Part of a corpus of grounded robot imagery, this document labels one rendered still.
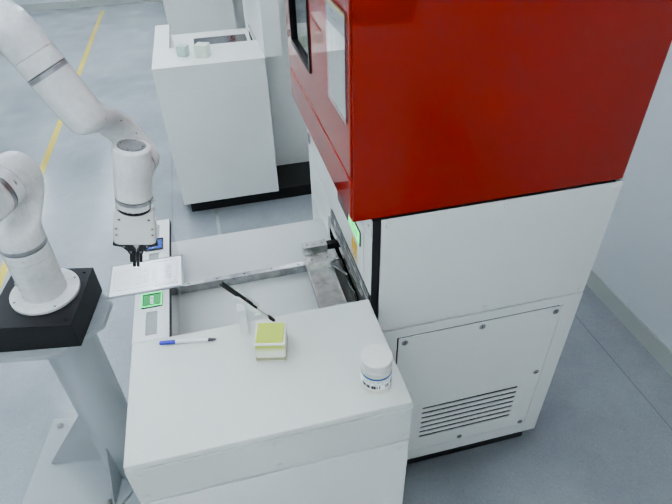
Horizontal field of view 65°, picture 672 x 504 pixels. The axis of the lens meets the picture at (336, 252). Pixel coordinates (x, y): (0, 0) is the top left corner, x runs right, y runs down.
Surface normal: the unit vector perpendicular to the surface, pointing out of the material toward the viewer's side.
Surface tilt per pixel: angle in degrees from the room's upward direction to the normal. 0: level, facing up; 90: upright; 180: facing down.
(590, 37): 90
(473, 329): 90
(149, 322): 0
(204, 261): 0
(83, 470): 0
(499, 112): 90
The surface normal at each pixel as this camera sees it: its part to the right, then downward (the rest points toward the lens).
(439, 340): 0.24, 0.60
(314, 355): -0.02, -0.78
